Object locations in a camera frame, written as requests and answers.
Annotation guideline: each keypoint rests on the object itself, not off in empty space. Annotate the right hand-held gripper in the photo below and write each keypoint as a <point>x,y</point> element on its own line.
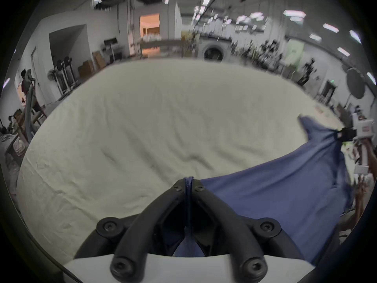
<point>363,127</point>

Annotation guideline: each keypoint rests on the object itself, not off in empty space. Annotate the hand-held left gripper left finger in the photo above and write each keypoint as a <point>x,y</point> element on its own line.
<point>138,231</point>

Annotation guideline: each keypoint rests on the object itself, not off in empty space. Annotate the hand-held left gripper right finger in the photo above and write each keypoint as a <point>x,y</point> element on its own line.
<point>226,225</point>

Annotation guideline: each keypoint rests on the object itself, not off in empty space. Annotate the dark blue shirt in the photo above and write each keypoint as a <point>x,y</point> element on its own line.
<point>279,187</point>

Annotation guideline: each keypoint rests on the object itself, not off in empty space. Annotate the person's right forearm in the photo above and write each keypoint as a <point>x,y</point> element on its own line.
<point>360,205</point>

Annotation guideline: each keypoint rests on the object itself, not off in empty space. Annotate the person's right hand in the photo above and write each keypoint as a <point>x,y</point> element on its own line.
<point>365,153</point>

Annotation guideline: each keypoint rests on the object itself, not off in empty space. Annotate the round black studio lamp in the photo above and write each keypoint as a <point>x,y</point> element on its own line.
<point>355,82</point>

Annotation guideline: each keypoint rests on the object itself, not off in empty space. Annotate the black tripod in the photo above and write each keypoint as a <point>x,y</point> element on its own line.
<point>306,71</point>

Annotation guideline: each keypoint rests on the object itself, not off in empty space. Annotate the bed with beige sheet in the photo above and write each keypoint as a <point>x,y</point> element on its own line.
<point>147,122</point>

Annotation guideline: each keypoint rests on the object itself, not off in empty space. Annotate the white washing machine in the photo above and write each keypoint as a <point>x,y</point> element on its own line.
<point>212,50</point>

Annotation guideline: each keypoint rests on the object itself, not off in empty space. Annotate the brown carton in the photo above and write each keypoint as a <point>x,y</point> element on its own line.
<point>85,69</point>
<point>99,59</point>

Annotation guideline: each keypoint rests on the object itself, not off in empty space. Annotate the standing fan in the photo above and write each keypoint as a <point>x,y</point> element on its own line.
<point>51,75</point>

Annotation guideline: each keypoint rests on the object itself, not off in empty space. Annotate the long table with shelf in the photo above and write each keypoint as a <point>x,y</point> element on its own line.
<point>160,44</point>

